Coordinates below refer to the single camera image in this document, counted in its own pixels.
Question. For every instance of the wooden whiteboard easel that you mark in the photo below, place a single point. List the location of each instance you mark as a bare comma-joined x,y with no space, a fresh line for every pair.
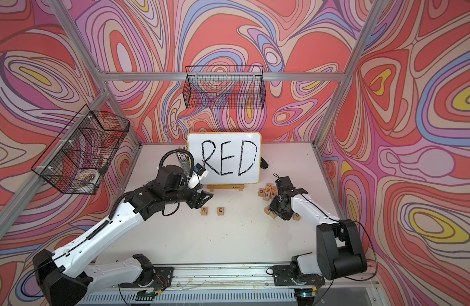
239,187

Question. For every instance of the black wire basket left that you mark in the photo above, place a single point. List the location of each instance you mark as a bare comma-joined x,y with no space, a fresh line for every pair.
92,139

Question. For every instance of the black wire basket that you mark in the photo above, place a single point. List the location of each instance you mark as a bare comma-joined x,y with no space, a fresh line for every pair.
240,87
92,139

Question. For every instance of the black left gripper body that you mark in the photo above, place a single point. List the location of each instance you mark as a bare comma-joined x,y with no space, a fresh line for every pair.
191,197

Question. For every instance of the black wire basket back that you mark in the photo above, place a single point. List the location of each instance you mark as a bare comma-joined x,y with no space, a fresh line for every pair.
240,87

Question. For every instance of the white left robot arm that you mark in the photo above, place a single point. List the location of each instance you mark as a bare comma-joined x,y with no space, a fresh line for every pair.
67,275

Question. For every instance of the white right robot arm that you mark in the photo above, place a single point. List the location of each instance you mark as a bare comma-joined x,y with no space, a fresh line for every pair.
339,252

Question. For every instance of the wooden block letter G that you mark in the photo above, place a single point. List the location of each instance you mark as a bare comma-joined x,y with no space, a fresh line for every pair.
296,217

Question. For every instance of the aluminium corner frame post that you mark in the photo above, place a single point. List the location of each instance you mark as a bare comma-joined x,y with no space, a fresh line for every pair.
362,40

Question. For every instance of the wooden block letter E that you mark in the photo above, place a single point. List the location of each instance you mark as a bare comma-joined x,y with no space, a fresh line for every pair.
220,210

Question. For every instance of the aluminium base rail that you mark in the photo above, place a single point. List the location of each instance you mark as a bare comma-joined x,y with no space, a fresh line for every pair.
246,284

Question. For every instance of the yellow framed whiteboard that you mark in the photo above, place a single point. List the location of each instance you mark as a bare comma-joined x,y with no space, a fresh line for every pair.
229,158

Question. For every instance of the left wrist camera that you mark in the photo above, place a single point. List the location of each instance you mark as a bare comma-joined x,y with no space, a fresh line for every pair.
199,173

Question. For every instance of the wooden block letter C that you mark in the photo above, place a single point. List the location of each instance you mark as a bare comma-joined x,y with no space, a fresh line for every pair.
261,191

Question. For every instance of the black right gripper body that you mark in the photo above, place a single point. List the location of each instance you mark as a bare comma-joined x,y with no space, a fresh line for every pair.
283,211

